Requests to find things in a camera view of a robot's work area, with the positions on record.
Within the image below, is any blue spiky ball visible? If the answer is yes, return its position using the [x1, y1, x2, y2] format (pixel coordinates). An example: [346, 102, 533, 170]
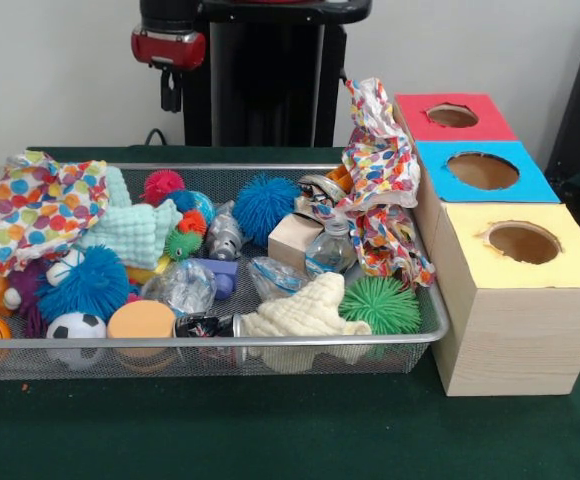
[34, 244, 132, 324]
[231, 173, 302, 246]

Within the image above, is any shallow metal mesh bin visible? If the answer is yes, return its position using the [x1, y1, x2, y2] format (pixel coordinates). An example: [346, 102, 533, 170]
[0, 162, 451, 380]

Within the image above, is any green spiky ball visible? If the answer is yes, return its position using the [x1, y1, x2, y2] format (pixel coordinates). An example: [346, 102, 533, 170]
[338, 276, 422, 335]

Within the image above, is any colourful dotted cloth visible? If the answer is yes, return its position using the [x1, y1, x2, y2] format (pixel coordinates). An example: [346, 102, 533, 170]
[0, 149, 111, 276]
[347, 202, 436, 289]
[340, 77, 421, 209]

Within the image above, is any orange foam cylinder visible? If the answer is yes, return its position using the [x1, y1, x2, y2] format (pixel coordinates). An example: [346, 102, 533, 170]
[106, 299, 177, 340]

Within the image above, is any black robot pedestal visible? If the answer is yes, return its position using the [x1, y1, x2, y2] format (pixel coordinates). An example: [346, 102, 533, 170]
[179, 0, 374, 148]

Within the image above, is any black cable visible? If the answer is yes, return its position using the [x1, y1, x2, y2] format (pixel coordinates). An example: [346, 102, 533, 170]
[143, 127, 171, 147]

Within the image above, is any cream knitted cloth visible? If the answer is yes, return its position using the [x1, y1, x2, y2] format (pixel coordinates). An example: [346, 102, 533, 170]
[241, 272, 374, 337]

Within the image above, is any multicoloured spiky caterpillar toy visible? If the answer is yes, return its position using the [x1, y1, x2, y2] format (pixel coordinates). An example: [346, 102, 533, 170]
[140, 169, 209, 261]

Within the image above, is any wooden box with three holes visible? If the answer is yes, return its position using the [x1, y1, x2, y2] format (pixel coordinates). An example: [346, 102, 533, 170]
[393, 92, 580, 397]

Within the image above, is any mint green knitted cloth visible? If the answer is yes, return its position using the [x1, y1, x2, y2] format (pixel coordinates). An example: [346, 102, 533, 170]
[77, 164, 185, 269]

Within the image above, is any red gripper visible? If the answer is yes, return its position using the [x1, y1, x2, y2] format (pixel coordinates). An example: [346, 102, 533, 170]
[130, 27, 207, 114]

